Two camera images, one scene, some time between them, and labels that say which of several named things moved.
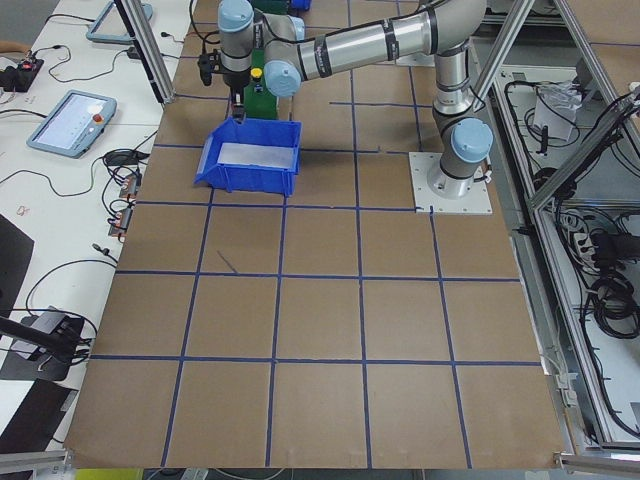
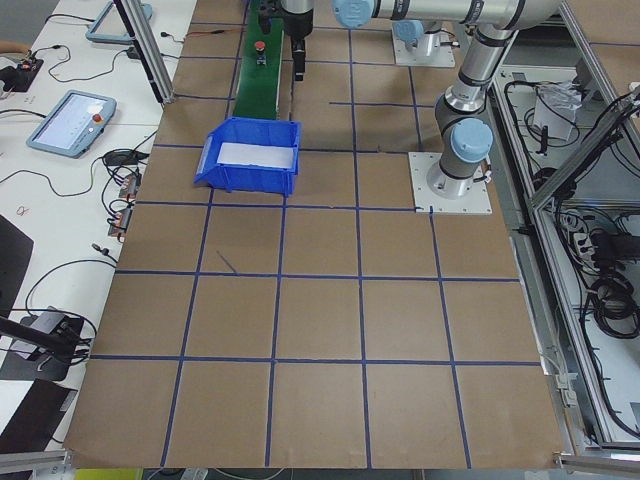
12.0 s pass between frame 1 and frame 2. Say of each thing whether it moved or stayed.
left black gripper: moved
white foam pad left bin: stayed
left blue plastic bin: stayed
